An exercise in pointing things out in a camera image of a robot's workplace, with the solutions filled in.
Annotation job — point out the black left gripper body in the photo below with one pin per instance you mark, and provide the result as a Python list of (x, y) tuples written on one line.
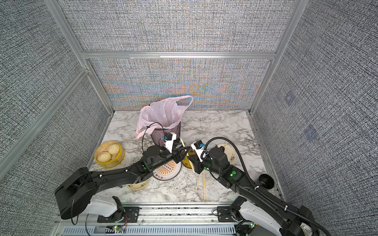
[(164, 158)]

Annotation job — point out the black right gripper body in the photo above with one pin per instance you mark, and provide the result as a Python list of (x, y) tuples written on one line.
[(209, 165)]

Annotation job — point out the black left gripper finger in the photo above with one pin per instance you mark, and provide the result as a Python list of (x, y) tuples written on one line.
[(177, 146), (180, 155)]

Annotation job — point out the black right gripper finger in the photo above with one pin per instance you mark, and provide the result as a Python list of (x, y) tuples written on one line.
[(193, 158), (197, 167)]

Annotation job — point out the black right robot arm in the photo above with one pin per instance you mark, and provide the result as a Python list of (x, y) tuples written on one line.
[(254, 202)]

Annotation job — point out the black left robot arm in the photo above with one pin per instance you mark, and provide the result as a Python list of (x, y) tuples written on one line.
[(74, 194)]

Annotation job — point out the yellow dark patterned small plate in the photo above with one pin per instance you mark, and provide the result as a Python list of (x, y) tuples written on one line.
[(186, 162)]

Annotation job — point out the cream plate with black patch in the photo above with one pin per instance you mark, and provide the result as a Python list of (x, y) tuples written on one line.
[(231, 153)]

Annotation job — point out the white plate with orange sunburst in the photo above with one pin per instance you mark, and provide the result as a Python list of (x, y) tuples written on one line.
[(167, 171)]

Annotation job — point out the black mesh trash bin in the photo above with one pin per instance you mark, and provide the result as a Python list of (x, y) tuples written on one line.
[(157, 134)]

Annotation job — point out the cream small plate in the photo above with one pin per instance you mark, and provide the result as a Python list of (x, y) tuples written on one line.
[(138, 186)]

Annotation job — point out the pink plastic bin bag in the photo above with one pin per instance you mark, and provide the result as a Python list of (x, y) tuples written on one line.
[(167, 113)]

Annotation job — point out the white steamed bun upper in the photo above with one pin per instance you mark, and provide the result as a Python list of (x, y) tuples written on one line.
[(114, 149)]

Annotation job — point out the white steamed bun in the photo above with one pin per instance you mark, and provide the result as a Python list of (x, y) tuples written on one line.
[(114, 149), (104, 156)]

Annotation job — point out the yellow bamboo steamer basket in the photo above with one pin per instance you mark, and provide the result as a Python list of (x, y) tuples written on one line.
[(115, 160)]

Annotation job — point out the white steamed bun lower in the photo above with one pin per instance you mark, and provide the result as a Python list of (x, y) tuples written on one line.
[(104, 156)]

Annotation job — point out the black round object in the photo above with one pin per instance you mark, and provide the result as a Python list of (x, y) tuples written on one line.
[(266, 181)]

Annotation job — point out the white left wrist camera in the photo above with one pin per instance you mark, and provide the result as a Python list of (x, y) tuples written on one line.
[(169, 139)]

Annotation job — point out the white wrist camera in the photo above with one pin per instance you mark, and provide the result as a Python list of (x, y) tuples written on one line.
[(200, 150), (169, 139)]

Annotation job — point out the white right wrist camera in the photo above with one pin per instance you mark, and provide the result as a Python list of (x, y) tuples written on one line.
[(200, 150)]

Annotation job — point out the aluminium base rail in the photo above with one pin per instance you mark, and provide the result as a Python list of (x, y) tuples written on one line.
[(175, 219)]

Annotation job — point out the aluminium enclosure frame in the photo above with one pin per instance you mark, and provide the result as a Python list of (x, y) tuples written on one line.
[(296, 90)]

